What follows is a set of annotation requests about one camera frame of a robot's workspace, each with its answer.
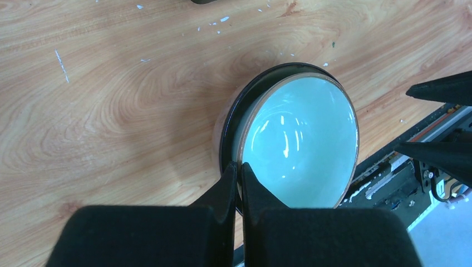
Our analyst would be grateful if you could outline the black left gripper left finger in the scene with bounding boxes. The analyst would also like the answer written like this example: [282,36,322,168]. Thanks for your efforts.
[47,162,237,266]

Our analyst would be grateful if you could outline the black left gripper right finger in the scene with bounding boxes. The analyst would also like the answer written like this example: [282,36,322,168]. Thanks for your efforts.
[240,163,422,266]

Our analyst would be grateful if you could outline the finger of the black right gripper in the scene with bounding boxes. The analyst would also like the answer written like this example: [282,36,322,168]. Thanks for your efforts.
[395,142,471,186]
[405,71,471,106]

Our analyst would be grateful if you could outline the celadon green bowl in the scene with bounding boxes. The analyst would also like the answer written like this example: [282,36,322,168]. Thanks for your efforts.
[232,72,360,209]

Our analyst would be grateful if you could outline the black wire dish rack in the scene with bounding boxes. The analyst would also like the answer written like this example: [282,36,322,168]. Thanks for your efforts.
[191,0,216,4]

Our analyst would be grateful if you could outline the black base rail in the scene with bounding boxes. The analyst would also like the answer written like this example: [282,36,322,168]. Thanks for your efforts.
[339,104,471,231]

